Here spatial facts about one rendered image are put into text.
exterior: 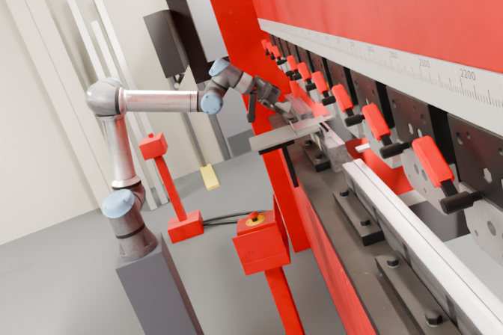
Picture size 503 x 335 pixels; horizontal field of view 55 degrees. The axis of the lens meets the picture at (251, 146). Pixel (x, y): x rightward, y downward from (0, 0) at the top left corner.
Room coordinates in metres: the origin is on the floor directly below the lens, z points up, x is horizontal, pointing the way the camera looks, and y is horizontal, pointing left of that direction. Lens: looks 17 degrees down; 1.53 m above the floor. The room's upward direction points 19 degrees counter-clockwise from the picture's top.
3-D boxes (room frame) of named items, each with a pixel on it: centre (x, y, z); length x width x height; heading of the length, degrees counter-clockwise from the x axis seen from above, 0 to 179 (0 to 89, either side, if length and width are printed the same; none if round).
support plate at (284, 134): (1.82, -0.13, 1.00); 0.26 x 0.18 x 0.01; 89
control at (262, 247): (1.57, 0.07, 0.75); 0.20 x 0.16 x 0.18; 173
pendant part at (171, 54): (3.03, 0.27, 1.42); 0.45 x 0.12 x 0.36; 178
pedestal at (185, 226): (3.48, 0.67, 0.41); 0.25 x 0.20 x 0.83; 89
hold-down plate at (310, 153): (1.78, -0.22, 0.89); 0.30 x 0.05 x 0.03; 179
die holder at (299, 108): (2.37, -0.29, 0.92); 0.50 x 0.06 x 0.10; 179
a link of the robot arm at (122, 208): (1.72, 0.53, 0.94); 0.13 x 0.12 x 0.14; 178
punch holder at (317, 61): (1.24, -0.27, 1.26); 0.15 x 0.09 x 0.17; 179
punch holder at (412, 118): (0.64, -0.26, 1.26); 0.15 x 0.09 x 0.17; 179
